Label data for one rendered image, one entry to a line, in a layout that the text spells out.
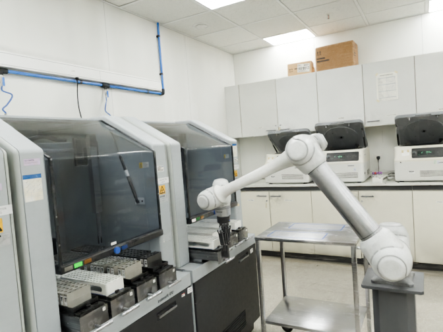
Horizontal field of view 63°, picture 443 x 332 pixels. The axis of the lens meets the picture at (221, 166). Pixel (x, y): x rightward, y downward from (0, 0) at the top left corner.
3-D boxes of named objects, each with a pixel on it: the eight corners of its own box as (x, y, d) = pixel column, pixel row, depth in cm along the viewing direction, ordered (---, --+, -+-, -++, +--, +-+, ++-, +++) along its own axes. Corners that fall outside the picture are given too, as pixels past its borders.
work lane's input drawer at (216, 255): (127, 255, 237) (126, 241, 237) (142, 249, 249) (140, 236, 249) (225, 265, 201) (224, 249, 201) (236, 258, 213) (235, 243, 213)
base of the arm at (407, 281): (414, 271, 182) (414, 260, 182) (414, 287, 163) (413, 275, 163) (376, 267, 191) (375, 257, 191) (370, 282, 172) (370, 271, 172)
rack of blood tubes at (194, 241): (171, 248, 221) (171, 238, 221) (181, 244, 230) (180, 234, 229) (213, 251, 207) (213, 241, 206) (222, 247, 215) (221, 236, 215)
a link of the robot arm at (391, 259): (420, 259, 161) (424, 276, 141) (388, 277, 167) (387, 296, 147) (309, 126, 176) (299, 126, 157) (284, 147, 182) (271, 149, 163)
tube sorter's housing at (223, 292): (75, 358, 253) (52, 126, 244) (153, 307, 326) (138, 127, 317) (204, 400, 201) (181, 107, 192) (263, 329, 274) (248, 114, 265)
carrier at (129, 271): (139, 272, 175) (138, 260, 175) (142, 273, 174) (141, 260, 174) (122, 280, 165) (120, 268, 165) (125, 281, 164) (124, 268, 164)
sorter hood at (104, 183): (-15, 263, 160) (-30, 118, 157) (94, 230, 213) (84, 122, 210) (62, 275, 135) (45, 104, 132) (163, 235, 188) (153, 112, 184)
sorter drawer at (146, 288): (40, 284, 193) (39, 267, 193) (62, 275, 205) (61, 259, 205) (145, 304, 158) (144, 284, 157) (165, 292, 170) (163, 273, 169)
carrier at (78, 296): (88, 297, 149) (87, 282, 148) (91, 298, 148) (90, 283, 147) (64, 309, 139) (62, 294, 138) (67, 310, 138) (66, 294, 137)
